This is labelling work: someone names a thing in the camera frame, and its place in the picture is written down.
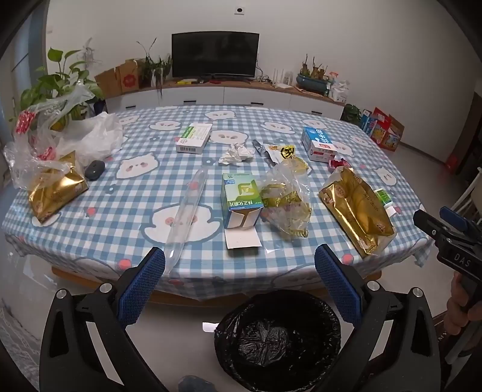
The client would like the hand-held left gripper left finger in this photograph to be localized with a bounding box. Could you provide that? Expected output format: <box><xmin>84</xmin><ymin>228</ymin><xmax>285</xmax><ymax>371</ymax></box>
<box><xmin>39</xmin><ymin>247</ymin><xmax>168</xmax><ymax>392</ymax></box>

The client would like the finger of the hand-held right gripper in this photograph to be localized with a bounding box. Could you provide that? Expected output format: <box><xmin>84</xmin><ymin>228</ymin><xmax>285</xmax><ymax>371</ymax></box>
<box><xmin>440</xmin><ymin>206</ymin><xmax>480</xmax><ymax>236</ymax></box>
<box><xmin>413</xmin><ymin>210</ymin><xmax>449</xmax><ymax>244</ymax></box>

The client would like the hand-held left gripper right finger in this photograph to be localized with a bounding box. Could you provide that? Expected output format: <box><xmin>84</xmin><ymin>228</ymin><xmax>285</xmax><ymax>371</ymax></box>
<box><xmin>314</xmin><ymin>244</ymin><xmax>441</xmax><ymax>392</ymax></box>

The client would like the small green white bottle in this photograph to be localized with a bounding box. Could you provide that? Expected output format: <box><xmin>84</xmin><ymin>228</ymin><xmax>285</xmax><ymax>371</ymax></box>
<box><xmin>374</xmin><ymin>188</ymin><xmax>400</xmax><ymax>216</ymax></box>

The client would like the black lined trash bin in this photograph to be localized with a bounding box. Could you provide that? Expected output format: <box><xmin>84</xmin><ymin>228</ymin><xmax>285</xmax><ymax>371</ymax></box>
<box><xmin>214</xmin><ymin>289</ymin><xmax>341</xmax><ymax>392</ymax></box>

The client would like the long clear plastic sleeve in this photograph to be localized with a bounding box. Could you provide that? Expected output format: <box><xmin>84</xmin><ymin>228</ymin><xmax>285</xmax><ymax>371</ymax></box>
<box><xmin>164</xmin><ymin>168</ymin><xmax>209</xmax><ymax>272</ymax></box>

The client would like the red candy wrapper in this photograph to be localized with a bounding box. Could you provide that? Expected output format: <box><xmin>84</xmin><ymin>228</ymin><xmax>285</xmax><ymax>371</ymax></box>
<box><xmin>328</xmin><ymin>156</ymin><xmax>351</xmax><ymax>173</ymax></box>

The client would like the blue white milk carton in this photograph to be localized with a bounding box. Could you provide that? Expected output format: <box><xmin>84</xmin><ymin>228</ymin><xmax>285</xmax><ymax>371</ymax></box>
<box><xmin>301</xmin><ymin>127</ymin><xmax>338</xmax><ymax>163</ymax></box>

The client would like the yellow white snack wrapper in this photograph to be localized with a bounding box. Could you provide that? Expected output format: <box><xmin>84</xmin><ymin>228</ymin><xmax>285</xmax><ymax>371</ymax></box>
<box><xmin>252</xmin><ymin>139</ymin><xmax>313</xmax><ymax>176</ymax></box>

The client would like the white tissue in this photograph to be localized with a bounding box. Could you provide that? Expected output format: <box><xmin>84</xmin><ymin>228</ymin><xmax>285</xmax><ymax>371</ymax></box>
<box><xmin>218</xmin><ymin>142</ymin><xmax>255</xmax><ymax>165</ymax></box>

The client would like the person's right hand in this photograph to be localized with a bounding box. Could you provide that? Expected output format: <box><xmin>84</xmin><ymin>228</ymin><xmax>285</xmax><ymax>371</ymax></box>
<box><xmin>443</xmin><ymin>272</ymin><xmax>482</xmax><ymax>340</ymax></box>

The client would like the blue checkered bear tablecloth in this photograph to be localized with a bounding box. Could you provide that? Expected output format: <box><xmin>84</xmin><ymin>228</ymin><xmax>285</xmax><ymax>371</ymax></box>
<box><xmin>2</xmin><ymin>105</ymin><xmax>435</xmax><ymax>302</ymax></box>

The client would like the red colourful printed carton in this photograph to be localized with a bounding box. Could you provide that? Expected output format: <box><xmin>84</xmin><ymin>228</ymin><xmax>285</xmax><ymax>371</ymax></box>
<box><xmin>372</xmin><ymin>107</ymin><xmax>405</xmax><ymax>152</ymax></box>

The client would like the blue printed carton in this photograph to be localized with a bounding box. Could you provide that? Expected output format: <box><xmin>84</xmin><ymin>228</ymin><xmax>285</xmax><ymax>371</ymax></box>
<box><xmin>361</xmin><ymin>110</ymin><xmax>378</xmax><ymax>138</ymax></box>

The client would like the grey computer mouse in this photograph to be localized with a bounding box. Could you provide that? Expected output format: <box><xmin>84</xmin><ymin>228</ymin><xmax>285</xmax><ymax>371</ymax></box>
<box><xmin>83</xmin><ymin>160</ymin><xmax>106</xmax><ymax>180</ymax></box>

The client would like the bulging gold foil bag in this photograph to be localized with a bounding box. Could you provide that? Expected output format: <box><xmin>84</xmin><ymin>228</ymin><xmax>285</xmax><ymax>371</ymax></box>
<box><xmin>27</xmin><ymin>151</ymin><xmax>90</xmax><ymax>223</ymax></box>

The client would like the grey patterned rug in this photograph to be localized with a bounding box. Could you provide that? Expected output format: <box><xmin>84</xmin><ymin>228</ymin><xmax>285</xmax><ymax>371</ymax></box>
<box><xmin>0</xmin><ymin>298</ymin><xmax>49</xmax><ymax>362</ymax></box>

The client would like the small green floor plant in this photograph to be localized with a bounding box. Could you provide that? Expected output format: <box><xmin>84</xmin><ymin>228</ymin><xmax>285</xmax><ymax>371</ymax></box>
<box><xmin>341</xmin><ymin>103</ymin><xmax>364</xmax><ymax>125</ymax></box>

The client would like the white green medicine box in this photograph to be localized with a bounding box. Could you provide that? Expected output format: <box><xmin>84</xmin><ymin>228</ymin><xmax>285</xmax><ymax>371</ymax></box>
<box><xmin>175</xmin><ymin>123</ymin><xmax>212</xmax><ymax>154</ymax></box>

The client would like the white sack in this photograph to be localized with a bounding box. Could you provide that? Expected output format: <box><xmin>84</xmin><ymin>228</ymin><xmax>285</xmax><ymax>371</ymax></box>
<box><xmin>331</xmin><ymin>80</ymin><xmax>351</xmax><ymax>103</ymax></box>

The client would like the blue bonsai planter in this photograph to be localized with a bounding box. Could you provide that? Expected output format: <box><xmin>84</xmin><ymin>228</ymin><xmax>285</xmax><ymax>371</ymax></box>
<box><xmin>296</xmin><ymin>54</ymin><xmax>334</xmax><ymax>95</ymax></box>

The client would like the clear red printed plastic bag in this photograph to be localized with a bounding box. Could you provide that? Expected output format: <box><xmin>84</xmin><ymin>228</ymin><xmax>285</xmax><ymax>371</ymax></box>
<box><xmin>3</xmin><ymin>85</ymin><xmax>95</xmax><ymax>189</ymax></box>

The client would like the dark green potted plant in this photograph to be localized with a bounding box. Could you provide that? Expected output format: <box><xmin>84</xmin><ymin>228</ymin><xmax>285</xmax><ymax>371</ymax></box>
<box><xmin>85</xmin><ymin>79</ymin><xmax>109</xmax><ymax>115</ymax></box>

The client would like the white router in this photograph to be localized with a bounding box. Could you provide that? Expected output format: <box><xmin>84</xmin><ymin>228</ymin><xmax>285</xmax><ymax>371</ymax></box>
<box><xmin>272</xmin><ymin>68</ymin><xmax>294</xmax><ymax>90</ymax></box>

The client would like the plain brown cardboard box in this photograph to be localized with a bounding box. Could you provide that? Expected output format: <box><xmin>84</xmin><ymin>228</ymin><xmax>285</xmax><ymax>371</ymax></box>
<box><xmin>94</xmin><ymin>68</ymin><xmax>123</xmax><ymax>99</ymax></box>

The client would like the red logo cardboard box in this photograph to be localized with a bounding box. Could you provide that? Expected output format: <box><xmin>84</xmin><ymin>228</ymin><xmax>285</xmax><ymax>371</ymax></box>
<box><xmin>116</xmin><ymin>58</ymin><xmax>146</xmax><ymax>94</ymax></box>

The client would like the white wooden top cabinet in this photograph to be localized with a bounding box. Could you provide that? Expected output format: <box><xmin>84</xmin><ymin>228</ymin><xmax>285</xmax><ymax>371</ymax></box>
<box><xmin>103</xmin><ymin>77</ymin><xmax>347</xmax><ymax>121</ymax></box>

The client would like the tall thin leafed plant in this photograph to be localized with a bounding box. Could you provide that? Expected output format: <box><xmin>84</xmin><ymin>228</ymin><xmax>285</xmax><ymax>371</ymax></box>
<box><xmin>136</xmin><ymin>38</ymin><xmax>174</xmax><ymax>99</ymax></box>

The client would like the light green pothos plant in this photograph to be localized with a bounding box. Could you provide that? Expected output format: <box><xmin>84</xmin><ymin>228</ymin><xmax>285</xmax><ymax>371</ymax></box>
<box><xmin>19</xmin><ymin>47</ymin><xmax>91</xmax><ymax>125</ymax></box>

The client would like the black television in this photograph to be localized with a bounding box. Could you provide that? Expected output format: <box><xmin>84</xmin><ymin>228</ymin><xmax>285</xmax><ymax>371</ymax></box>
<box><xmin>171</xmin><ymin>32</ymin><xmax>260</xmax><ymax>81</ymax></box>

